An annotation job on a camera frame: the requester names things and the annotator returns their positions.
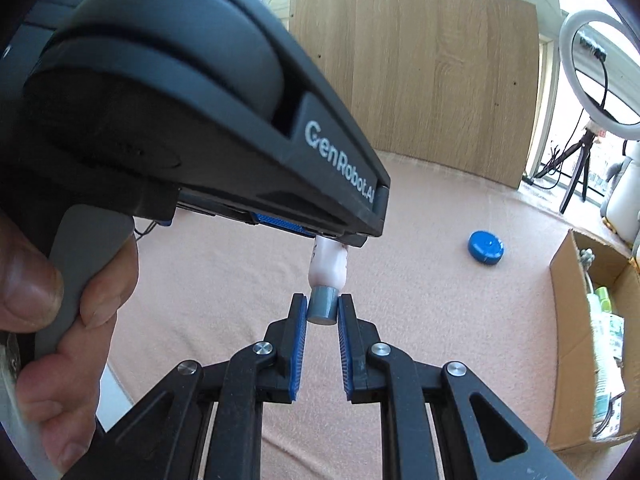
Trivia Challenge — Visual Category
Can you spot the small pink bottle grey cap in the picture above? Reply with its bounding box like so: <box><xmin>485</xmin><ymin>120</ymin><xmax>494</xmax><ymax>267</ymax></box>
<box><xmin>307</xmin><ymin>236</ymin><xmax>348</xmax><ymax>325</ymax></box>

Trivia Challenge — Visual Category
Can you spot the green hand cream tube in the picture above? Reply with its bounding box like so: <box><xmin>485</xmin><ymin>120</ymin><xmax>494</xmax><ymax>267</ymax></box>
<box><xmin>594</xmin><ymin>286</ymin><xmax>614</xmax><ymax>313</ymax></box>

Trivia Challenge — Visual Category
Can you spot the white lotion tube blue cap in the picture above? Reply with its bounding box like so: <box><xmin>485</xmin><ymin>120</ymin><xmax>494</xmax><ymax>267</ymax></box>
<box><xmin>587</xmin><ymin>291</ymin><xmax>626</xmax><ymax>440</ymax></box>

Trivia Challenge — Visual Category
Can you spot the blue tissue packet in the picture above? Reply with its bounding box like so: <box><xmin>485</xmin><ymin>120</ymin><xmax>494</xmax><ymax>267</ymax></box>
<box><xmin>603</xmin><ymin>312</ymin><xmax>625</xmax><ymax>365</ymax></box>

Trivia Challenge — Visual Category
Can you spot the person's left hand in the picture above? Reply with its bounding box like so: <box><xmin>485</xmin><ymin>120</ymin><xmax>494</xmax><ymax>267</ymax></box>
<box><xmin>0</xmin><ymin>211</ymin><xmax>140</xmax><ymax>475</ymax></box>

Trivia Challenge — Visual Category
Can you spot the cardboard box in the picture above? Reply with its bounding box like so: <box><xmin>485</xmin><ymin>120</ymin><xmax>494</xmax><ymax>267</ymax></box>
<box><xmin>547</xmin><ymin>230</ymin><xmax>639</xmax><ymax>452</ymax></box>

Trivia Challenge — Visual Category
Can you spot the blue round tape measure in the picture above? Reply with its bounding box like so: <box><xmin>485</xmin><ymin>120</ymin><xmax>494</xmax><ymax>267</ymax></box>
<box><xmin>468</xmin><ymin>231</ymin><xmax>504</xmax><ymax>266</ymax></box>

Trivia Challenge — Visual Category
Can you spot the large penguin plush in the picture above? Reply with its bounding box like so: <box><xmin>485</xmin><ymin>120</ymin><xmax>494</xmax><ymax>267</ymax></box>
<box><xmin>600</xmin><ymin>141</ymin><xmax>640</xmax><ymax>246</ymax></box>

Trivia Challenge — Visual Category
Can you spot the black tripod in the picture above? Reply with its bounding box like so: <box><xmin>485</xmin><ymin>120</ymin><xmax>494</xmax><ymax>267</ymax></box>
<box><xmin>531</xmin><ymin>127</ymin><xmax>601</xmax><ymax>216</ymax></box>

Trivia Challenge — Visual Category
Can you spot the white ring light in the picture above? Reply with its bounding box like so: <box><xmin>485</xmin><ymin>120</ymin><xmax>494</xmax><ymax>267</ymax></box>
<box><xmin>559</xmin><ymin>10</ymin><xmax>639</xmax><ymax>141</ymax></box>

